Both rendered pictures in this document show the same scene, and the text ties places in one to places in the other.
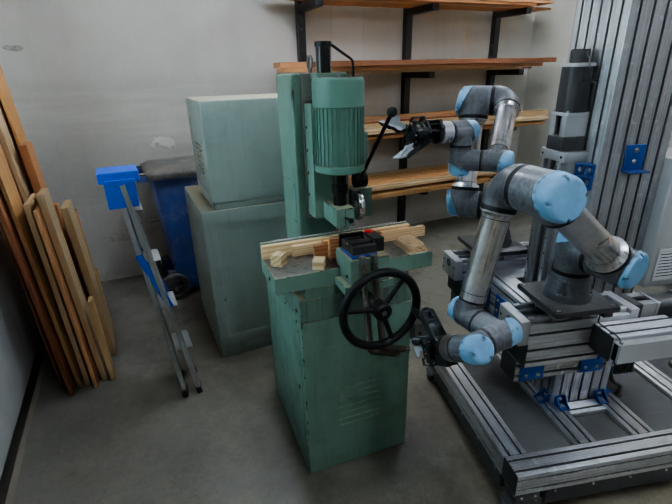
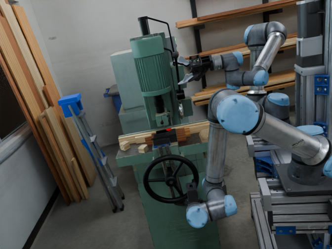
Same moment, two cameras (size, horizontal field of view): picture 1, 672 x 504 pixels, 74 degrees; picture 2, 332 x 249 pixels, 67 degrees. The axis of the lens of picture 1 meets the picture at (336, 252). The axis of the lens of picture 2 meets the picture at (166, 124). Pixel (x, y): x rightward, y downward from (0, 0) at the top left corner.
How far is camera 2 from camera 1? 66 cm
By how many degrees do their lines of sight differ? 22
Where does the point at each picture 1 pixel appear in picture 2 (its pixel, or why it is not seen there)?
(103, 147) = (94, 80)
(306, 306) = (138, 173)
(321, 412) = (159, 234)
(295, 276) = (127, 156)
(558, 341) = (298, 210)
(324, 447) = not seen: outside the picture
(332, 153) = (144, 84)
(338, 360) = (164, 205)
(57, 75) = (71, 47)
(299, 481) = not seen: outside the picture
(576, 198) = (247, 115)
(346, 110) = (147, 58)
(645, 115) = not seen: outside the picture
